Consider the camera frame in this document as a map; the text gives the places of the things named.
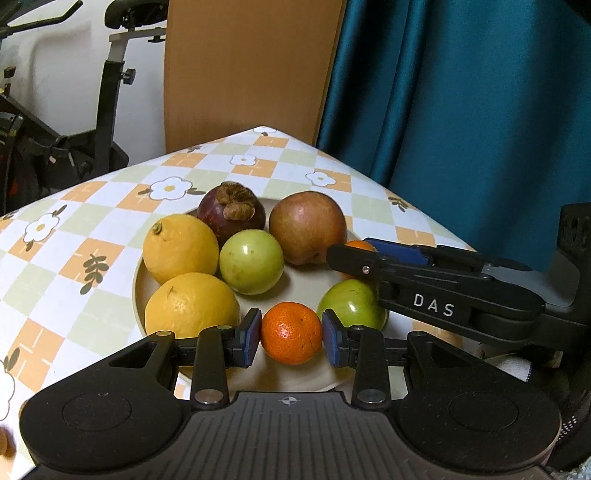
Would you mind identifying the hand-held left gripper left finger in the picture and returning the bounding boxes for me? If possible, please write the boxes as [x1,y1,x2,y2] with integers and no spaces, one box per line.
[108,307,263,409]

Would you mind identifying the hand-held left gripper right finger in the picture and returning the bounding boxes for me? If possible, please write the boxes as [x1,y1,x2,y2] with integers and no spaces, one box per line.
[322,309,469,409]

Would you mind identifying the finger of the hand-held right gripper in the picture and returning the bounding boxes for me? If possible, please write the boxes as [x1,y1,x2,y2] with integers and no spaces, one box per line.
[364,237,532,273]
[327,244,546,334]

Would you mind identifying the orange tangerine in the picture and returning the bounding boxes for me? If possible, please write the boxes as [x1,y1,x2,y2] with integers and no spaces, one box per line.
[339,239,379,281]
[261,301,324,365]

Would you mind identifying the dark green round fruit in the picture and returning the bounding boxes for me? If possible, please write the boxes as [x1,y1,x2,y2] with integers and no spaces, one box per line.
[317,279,389,330]

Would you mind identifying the beige round plate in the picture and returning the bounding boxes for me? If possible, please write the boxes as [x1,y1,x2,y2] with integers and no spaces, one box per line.
[131,196,462,393]

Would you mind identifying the yellow lemon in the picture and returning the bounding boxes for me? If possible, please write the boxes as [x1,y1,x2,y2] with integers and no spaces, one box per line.
[142,215,220,284]
[144,272,241,340]

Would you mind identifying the pale green round fruit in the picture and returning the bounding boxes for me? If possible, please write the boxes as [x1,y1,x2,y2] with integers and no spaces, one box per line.
[219,229,284,295]

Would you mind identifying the red-brown apple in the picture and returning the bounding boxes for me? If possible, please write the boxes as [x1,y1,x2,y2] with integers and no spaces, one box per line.
[269,191,348,266]

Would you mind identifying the dark purple mangosteen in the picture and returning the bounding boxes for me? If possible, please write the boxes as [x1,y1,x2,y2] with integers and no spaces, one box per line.
[197,181,267,245]

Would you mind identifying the white cloth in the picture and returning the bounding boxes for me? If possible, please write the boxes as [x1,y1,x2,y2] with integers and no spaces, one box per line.
[480,344,534,381]

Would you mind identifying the teal curtain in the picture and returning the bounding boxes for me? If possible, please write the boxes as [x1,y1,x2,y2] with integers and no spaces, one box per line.
[315,0,591,266]

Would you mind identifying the checkered flower tablecloth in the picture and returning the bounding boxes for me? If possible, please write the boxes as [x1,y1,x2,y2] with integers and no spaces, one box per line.
[0,124,478,480]

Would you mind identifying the wooden board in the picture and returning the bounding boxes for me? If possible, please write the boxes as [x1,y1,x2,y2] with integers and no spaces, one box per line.
[164,0,348,155]

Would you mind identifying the black exercise bike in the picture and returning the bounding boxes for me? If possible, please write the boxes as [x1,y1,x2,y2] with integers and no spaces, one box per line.
[0,0,169,213]

